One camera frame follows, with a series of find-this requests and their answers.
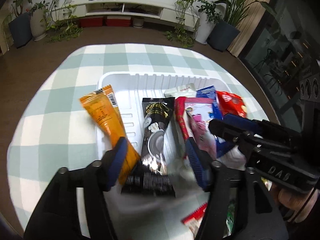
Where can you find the person's right hand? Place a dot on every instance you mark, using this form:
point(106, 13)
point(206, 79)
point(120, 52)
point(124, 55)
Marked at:
point(287, 200)

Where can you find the pink snack packet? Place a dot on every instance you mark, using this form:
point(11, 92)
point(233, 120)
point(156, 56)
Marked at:
point(200, 120)

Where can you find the black snack packet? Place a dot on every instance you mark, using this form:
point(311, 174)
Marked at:
point(155, 120)

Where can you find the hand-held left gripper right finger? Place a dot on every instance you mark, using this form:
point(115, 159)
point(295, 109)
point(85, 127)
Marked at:
point(197, 160)

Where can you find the large-leaf plant in dark pot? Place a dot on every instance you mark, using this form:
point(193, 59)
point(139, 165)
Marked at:
point(223, 36)

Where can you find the orange snack packet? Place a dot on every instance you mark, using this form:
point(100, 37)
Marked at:
point(105, 112)

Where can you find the dark blue snack packet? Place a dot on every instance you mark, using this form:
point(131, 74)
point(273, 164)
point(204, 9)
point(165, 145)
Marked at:
point(207, 93)

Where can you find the tall plant in dark pot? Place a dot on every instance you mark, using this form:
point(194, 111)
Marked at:
point(21, 30)

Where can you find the white plastic tray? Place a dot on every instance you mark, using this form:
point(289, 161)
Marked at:
point(132, 90)

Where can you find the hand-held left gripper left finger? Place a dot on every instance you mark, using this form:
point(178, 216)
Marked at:
point(117, 160)

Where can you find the glass sliding door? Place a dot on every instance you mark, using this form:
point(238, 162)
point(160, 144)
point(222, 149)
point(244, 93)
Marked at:
point(275, 42)

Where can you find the small round pot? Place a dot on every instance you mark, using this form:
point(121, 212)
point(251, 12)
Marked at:
point(138, 22)

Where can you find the plant in white ribbed pot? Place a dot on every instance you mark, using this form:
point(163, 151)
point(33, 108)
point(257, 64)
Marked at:
point(37, 27)

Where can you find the beige curtain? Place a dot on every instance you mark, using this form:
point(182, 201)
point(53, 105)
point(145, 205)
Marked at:
point(252, 17)

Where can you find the white television cabinet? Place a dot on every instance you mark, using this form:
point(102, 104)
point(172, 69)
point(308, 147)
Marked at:
point(100, 8)

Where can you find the green white checked tablecloth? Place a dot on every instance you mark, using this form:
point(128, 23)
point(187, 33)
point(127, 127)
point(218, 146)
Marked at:
point(62, 120)

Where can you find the plant in tall white pot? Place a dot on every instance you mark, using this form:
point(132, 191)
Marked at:
point(203, 30)

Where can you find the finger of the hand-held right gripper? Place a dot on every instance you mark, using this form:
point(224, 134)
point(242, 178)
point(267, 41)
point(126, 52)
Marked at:
point(240, 120)
point(225, 132)

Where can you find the hanging vine plant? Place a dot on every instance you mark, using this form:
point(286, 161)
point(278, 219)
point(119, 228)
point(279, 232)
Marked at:
point(185, 0)

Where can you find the silver and red snack packet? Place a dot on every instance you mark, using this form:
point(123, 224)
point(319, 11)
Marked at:
point(180, 89)

